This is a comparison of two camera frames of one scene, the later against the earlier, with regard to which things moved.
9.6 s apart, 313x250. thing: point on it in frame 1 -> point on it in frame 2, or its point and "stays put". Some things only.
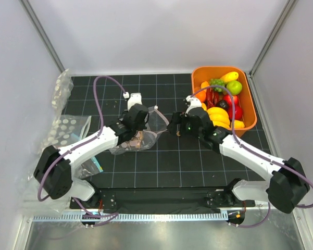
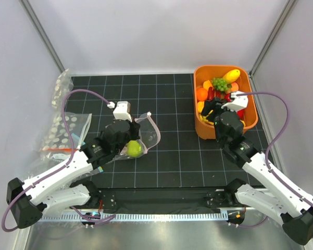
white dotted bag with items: x=66 y=129 stays put
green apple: x=234 y=87 -> x=134 y=149
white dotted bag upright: x=63 y=88 stays put
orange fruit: x=201 y=96 stays put
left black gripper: x=142 y=126 -> x=135 y=127
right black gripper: x=177 y=118 -> x=208 y=106
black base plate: x=166 y=198 stays put
